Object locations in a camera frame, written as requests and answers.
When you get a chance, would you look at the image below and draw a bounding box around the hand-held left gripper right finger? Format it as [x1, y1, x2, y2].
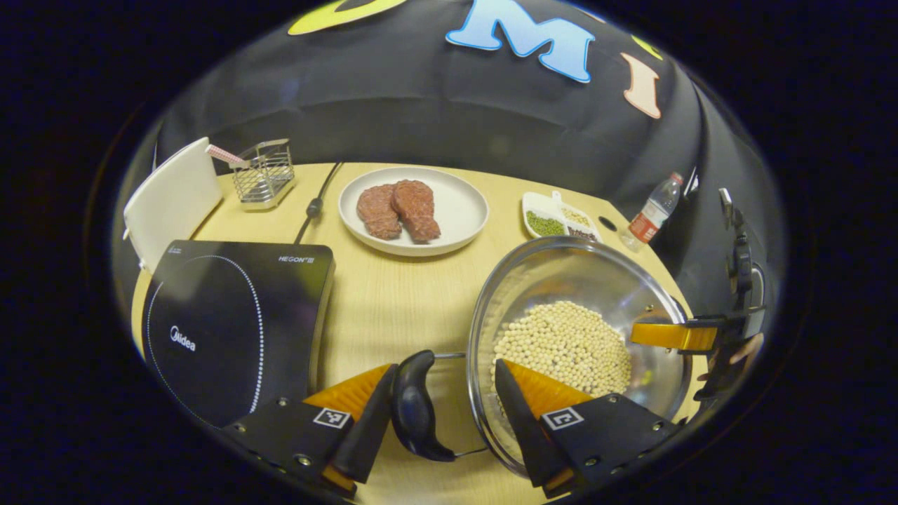
[495, 359, 685, 500]

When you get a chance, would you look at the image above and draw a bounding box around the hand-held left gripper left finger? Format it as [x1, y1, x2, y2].
[221, 363, 399, 500]

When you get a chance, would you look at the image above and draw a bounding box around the stainless steel pot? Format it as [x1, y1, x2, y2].
[391, 236, 695, 479]

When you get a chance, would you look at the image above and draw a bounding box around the black induction cooktop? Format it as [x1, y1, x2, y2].
[142, 240, 336, 430]

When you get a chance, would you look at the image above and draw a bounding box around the pile of soybeans in pot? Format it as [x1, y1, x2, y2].
[491, 300, 634, 408]

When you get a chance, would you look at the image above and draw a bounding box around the plastic bottle with red label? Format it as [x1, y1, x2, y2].
[621, 173, 684, 252]

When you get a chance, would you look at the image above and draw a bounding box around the pile of green beans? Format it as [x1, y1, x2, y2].
[526, 210, 566, 237]

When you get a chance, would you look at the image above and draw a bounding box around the white divided dish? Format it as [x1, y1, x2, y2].
[521, 190, 603, 243]

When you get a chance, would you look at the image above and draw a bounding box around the brown meat patty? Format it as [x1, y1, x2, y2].
[356, 184, 403, 241]
[391, 180, 442, 244]

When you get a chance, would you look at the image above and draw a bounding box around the white round plate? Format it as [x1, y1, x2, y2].
[338, 166, 490, 257]

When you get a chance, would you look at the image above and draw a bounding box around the white toaster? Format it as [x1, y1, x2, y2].
[123, 137, 224, 274]

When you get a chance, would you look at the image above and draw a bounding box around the pink striped straw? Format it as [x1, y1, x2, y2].
[205, 144, 251, 169]

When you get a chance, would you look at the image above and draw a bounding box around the black backdrop cloth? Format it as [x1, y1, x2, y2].
[112, 0, 783, 337]

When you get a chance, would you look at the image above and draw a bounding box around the black power cable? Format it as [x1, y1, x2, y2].
[293, 163, 344, 245]

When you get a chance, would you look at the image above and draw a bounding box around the metal wire basket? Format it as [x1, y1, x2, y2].
[230, 138, 296, 211]

